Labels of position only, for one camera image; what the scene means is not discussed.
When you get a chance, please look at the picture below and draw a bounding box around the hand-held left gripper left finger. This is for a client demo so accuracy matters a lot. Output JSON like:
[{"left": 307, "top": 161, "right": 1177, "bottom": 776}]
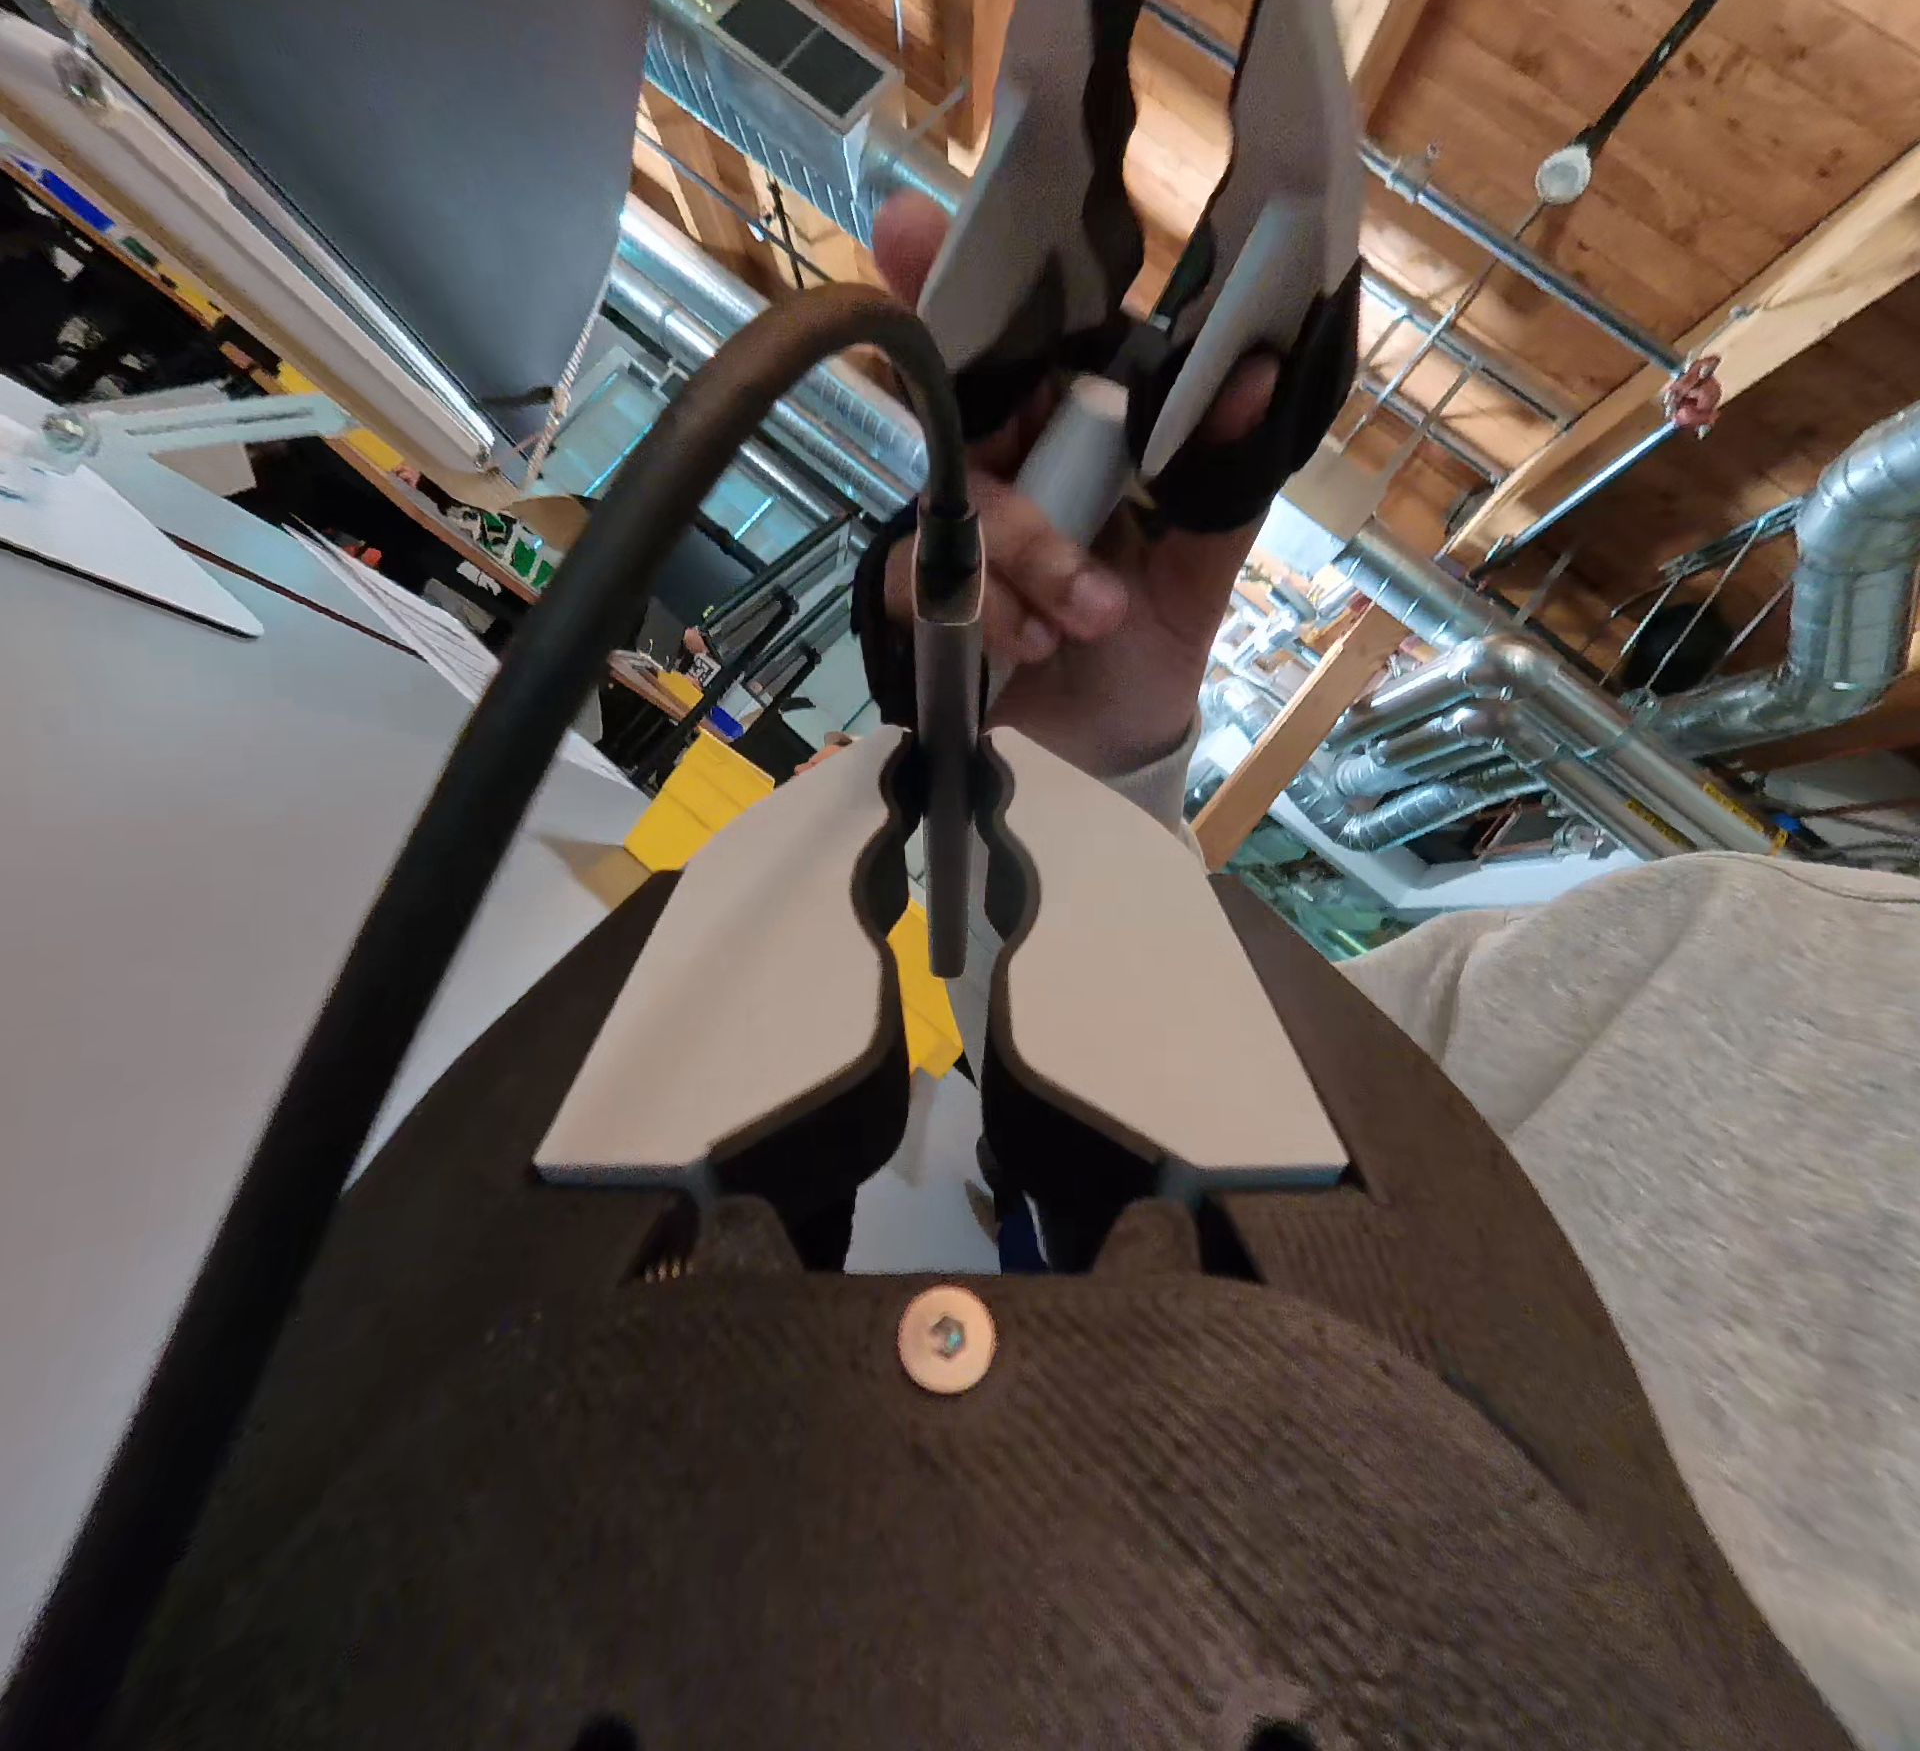
[{"left": 530, "top": 727, "right": 914, "bottom": 1188}]

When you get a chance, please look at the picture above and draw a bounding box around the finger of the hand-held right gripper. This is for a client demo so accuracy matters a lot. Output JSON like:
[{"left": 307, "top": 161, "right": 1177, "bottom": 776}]
[
  {"left": 1139, "top": 0, "right": 1368, "bottom": 476},
  {"left": 916, "top": 0, "right": 1151, "bottom": 383}
]

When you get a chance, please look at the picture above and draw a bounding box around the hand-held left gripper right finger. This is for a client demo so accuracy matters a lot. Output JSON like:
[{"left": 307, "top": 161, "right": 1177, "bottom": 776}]
[{"left": 976, "top": 728, "right": 1353, "bottom": 1198}]

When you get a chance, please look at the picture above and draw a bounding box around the black hub cable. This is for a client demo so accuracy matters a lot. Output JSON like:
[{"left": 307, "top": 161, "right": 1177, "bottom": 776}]
[{"left": 31, "top": 279, "right": 984, "bottom": 1751}]

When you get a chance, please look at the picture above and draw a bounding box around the grey USB hub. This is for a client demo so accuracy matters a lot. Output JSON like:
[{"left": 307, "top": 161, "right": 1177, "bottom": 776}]
[{"left": 914, "top": 499, "right": 992, "bottom": 980}]

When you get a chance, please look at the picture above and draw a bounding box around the person's right forearm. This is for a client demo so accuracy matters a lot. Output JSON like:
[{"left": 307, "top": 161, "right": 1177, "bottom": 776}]
[{"left": 1114, "top": 718, "right": 1920, "bottom": 1152}]

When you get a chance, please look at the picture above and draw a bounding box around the person's right hand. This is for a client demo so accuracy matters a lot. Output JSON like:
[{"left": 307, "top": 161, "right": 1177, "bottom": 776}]
[{"left": 871, "top": 189, "right": 1208, "bottom": 781}]

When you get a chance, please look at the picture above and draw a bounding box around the white paper sheet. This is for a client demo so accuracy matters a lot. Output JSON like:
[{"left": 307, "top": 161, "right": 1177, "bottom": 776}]
[{"left": 294, "top": 525, "right": 501, "bottom": 700}]

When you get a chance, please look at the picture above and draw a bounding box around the monitor with white stand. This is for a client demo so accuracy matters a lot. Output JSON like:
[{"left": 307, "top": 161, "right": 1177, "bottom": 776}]
[{"left": 0, "top": 0, "right": 672, "bottom": 645}]

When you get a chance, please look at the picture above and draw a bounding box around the person's grey sweatshirt torso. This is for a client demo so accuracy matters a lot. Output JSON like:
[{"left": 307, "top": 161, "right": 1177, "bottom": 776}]
[{"left": 1427, "top": 972, "right": 1920, "bottom": 1751}]

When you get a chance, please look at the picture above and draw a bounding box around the silver round ventilation duct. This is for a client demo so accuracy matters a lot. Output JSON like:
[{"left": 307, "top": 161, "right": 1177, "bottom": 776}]
[{"left": 598, "top": 203, "right": 933, "bottom": 476}]

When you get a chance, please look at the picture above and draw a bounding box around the rectangular duct with vent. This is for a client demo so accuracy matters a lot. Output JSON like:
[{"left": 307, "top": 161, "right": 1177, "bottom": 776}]
[{"left": 645, "top": 0, "right": 972, "bottom": 224}]

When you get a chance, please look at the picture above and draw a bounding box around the wooden post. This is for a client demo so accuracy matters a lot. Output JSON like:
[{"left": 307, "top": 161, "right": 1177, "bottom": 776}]
[{"left": 1192, "top": 597, "right": 1421, "bottom": 873}]

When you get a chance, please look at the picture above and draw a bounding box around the silver duct pipe cluster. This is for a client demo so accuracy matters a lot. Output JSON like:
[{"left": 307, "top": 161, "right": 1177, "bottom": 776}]
[{"left": 1322, "top": 402, "right": 1920, "bottom": 853}]

